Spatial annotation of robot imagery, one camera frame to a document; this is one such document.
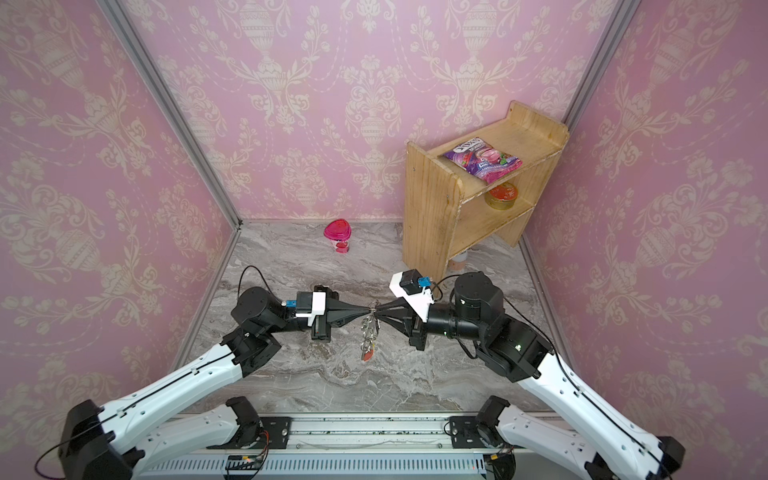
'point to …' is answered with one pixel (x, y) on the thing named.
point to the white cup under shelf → (458, 262)
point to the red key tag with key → (368, 355)
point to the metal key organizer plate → (370, 327)
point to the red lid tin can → (501, 198)
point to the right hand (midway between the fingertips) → (380, 310)
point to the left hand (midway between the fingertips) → (366, 314)
